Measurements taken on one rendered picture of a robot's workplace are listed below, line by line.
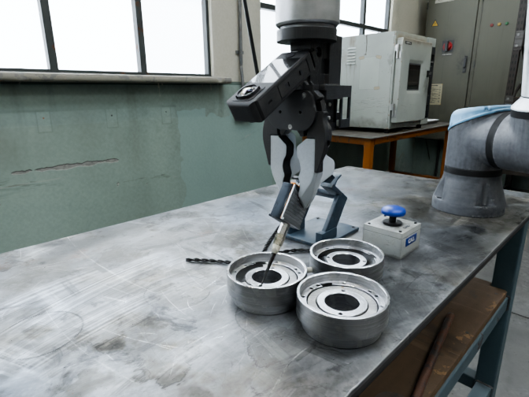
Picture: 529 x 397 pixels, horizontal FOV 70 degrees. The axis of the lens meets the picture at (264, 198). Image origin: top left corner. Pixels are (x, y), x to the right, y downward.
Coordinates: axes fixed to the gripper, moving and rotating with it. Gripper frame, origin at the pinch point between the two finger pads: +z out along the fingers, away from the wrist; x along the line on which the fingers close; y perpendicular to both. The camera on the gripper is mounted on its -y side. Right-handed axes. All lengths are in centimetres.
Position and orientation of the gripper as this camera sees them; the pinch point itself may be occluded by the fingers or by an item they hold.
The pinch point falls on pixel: (293, 197)
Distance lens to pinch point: 48.6
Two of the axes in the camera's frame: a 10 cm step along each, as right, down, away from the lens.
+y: 6.7, -2.1, 7.1
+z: 0.1, 9.6, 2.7
